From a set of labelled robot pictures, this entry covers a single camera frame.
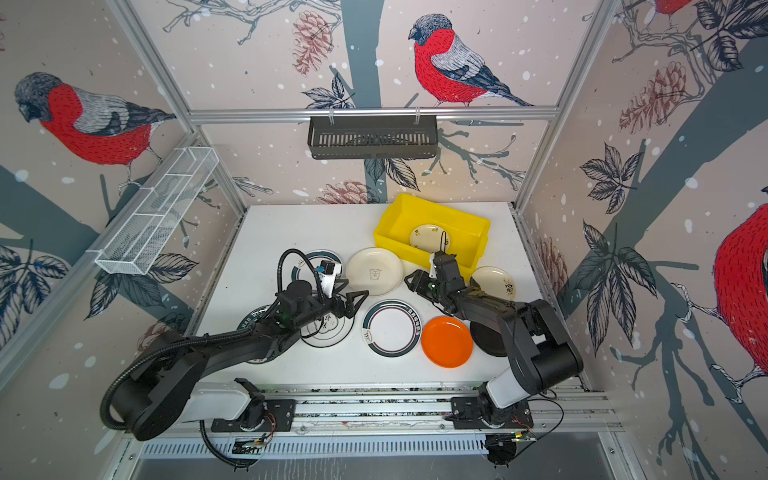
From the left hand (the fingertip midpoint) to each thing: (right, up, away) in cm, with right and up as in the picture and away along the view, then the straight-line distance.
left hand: (357, 288), depth 81 cm
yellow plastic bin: (+39, +15, +29) cm, 51 cm away
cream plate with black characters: (+24, +13, +28) cm, 39 cm away
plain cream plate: (+3, +2, +20) cm, 21 cm away
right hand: (+15, 0, +11) cm, 18 cm away
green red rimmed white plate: (+10, -13, +7) cm, 18 cm away
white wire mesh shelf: (-54, +22, -3) cm, 58 cm away
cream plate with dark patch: (+44, -1, +17) cm, 47 cm away
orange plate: (+26, -16, +3) cm, 30 cm away
